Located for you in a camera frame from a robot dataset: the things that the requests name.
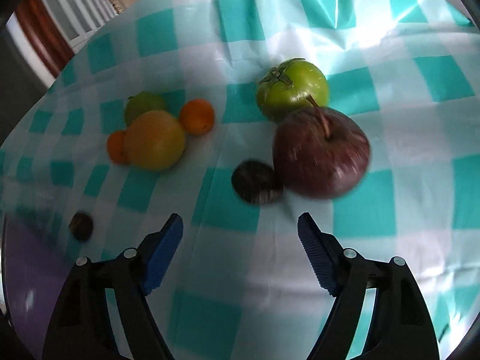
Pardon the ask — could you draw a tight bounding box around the white cabinet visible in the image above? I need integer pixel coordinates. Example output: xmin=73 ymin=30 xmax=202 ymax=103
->
xmin=42 ymin=0 xmax=116 ymax=52

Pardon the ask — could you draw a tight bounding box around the yellow orange citrus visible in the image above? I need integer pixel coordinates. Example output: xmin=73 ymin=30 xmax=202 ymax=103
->
xmin=124 ymin=111 xmax=186 ymax=172

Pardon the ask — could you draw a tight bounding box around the green lime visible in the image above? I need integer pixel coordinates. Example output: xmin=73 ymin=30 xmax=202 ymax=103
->
xmin=124 ymin=91 xmax=167 ymax=127

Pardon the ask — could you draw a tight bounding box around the teal white checkered tablecloth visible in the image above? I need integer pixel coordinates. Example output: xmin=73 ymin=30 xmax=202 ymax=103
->
xmin=1 ymin=0 xmax=479 ymax=359

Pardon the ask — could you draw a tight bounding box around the purple white storage box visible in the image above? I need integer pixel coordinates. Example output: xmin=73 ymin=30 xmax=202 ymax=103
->
xmin=1 ymin=215 xmax=70 ymax=359

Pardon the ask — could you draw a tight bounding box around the dark red apple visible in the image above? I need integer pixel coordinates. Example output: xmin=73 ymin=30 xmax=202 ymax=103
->
xmin=272 ymin=106 xmax=371 ymax=199

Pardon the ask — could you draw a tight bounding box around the dark passion fruit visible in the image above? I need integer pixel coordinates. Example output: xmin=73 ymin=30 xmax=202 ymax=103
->
xmin=231 ymin=159 xmax=284 ymax=206

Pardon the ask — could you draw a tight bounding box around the small dark fruit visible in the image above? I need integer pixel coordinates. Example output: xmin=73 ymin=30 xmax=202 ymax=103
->
xmin=68 ymin=211 xmax=94 ymax=242

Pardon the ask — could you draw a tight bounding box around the small mandarin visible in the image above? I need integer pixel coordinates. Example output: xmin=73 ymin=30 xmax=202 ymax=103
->
xmin=106 ymin=130 xmax=129 ymax=165
xmin=178 ymin=98 xmax=216 ymax=136

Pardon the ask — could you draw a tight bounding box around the green tomato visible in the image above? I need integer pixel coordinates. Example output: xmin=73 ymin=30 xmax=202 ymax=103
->
xmin=256 ymin=58 xmax=329 ymax=123

